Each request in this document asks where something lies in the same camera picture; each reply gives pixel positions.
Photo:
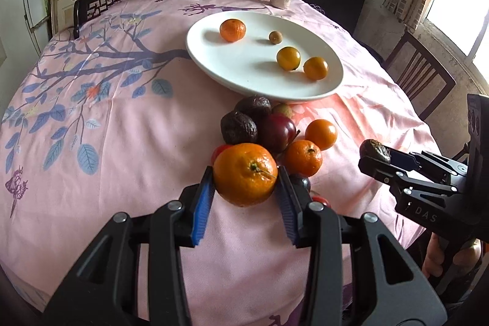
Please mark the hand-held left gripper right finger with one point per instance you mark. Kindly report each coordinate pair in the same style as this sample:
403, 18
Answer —
285, 209

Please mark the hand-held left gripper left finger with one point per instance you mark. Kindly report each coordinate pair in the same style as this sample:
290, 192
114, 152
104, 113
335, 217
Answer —
201, 207

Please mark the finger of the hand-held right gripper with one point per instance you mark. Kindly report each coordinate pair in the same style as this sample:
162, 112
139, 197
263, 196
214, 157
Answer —
431, 161
386, 171

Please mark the dark wrinkled passion fruit piece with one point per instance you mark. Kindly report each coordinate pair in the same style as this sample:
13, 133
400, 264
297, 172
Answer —
376, 149

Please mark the large orange mandarin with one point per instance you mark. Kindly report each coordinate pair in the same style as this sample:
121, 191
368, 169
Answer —
245, 174

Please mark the white oval plate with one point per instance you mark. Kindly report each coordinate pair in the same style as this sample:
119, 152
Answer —
252, 74

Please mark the person's right hand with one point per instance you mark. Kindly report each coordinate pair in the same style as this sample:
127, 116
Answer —
433, 257

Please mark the dark purple grape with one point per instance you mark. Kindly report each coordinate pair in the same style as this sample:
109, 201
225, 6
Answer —
301, 182

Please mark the red cherry tomato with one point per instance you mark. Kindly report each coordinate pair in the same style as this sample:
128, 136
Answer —
219, 152
321, 200

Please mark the medium orange mandarin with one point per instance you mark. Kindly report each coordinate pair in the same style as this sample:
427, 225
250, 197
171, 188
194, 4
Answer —
301, 158

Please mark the small round orange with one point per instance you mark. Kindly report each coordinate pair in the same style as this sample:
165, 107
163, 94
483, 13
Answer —
316, 68
321, 134

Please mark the dark red plum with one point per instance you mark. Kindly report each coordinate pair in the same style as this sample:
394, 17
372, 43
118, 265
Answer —
277, 133

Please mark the dark wooden chair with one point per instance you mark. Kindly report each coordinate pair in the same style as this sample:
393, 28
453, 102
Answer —
420, 74

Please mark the pink-green lychee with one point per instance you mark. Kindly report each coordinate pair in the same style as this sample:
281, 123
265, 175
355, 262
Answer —
283, 110

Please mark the pink floral tablecloth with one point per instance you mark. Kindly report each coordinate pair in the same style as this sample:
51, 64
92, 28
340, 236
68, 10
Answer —
114, 127

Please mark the yellow-orange kumquat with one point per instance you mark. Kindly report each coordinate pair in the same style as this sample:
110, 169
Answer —
288, 58

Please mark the small brown longan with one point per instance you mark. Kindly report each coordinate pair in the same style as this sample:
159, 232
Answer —
275, 37

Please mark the mandarin with green stem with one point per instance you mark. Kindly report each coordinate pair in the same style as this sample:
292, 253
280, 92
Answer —
232, 30

